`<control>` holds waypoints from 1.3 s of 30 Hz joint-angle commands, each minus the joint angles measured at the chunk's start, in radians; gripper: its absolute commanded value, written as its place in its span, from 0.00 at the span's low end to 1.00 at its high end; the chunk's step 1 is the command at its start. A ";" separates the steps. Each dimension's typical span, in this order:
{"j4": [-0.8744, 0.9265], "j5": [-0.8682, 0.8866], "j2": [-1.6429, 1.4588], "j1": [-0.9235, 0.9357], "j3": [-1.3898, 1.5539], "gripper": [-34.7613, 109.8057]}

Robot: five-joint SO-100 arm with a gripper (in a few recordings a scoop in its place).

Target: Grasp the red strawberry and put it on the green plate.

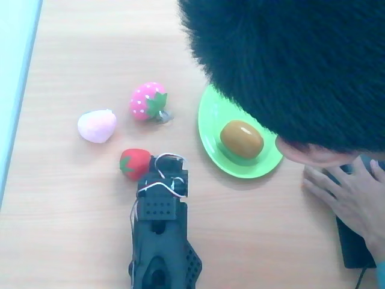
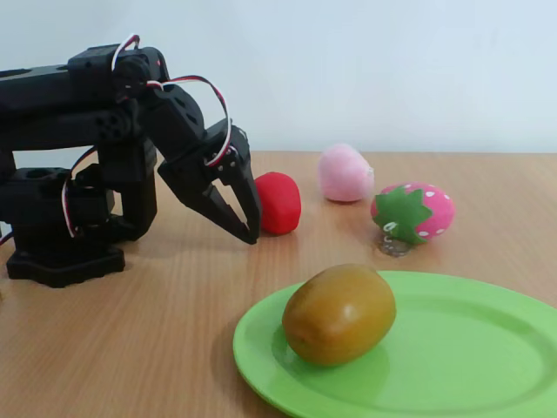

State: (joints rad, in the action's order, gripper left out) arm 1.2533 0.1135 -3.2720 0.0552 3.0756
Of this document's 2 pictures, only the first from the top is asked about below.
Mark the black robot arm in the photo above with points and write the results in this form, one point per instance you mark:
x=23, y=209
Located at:
x=162, y=250

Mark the person's bare hand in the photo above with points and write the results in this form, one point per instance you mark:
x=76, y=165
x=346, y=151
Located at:
x=355, y=198

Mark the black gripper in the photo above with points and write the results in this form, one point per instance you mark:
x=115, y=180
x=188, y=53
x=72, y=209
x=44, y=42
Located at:
x=167, y=166

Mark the brown kiwi fruit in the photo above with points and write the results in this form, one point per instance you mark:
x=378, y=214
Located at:
x=242, y=138

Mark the red plush strawberry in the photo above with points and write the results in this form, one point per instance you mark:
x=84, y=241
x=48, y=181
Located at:
x=135, y=162

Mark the pink white-dotted plush strawberry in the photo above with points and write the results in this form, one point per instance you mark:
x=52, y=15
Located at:
x=142, y=100

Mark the black laptop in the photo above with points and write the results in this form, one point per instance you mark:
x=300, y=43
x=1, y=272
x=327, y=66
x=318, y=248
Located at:
x=352, y=250

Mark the metal keyring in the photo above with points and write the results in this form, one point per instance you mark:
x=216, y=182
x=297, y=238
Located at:
x=166, y=116

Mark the person's head black hair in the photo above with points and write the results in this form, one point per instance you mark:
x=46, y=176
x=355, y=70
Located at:
x=285, y=66

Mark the green oval plate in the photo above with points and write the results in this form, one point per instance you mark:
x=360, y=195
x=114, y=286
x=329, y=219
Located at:
x=210, y=135

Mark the pale pink plush strawberry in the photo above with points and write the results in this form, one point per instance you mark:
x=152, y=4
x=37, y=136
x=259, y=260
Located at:
x=96, y=126

